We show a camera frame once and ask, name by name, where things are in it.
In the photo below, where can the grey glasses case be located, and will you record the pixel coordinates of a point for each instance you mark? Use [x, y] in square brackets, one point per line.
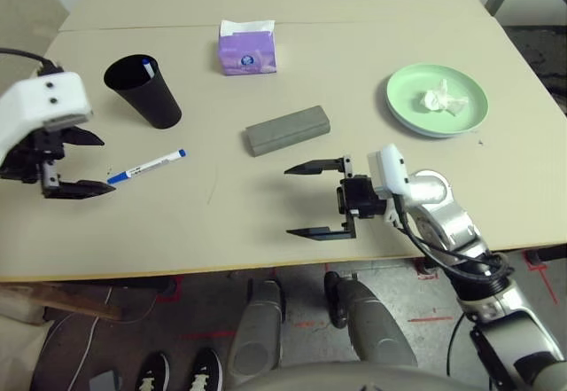
[288, 131]

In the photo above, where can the white marker with blue cap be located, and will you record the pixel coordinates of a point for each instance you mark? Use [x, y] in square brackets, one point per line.
[147, 67]
[150, 165]

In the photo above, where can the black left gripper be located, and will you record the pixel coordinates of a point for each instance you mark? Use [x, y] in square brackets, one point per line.
[31, 160]

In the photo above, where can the purple tissue pack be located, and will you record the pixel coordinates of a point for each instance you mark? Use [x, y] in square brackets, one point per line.
[248, 54]

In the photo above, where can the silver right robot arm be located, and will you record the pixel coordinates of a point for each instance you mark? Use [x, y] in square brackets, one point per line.
[465, 231]

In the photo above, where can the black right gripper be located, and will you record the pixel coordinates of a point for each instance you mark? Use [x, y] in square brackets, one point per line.
[361, 198]

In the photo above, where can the grey robot right leg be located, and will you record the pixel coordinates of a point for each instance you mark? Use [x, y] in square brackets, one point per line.
[376, 329]

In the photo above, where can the grey robot left leg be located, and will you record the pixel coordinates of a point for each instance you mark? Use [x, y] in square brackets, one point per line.
[259, 324]

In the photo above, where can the grey-blue floor object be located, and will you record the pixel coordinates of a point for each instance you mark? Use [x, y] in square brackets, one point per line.
[105, 381]

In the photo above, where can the grey robot torso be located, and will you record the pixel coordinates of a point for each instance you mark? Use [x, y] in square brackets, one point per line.
[354, 377]

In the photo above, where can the grey robot leg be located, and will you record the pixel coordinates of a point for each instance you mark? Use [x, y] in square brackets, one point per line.
[376, 329]
[259, 324]

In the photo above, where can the black plastic cup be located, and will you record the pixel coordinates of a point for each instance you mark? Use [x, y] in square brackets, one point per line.
[150, 103]

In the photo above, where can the green plate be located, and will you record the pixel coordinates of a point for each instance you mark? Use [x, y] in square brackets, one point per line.
[407, 94]

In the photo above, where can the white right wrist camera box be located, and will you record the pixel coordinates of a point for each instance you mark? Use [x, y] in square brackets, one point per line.
[390, 174]

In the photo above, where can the black table foot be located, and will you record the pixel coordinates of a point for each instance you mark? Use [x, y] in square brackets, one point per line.
[549, 254]
[170, 285]

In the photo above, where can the black sneaker with white laces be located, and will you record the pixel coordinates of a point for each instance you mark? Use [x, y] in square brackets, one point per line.
[207, 371]

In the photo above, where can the wooden plank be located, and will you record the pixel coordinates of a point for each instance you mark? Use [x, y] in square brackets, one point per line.
[75, 302]

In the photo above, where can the black shoe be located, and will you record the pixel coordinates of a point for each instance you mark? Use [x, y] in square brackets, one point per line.
[153, 373]

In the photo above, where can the white tissue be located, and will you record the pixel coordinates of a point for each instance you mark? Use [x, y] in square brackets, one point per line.
[438, 98]

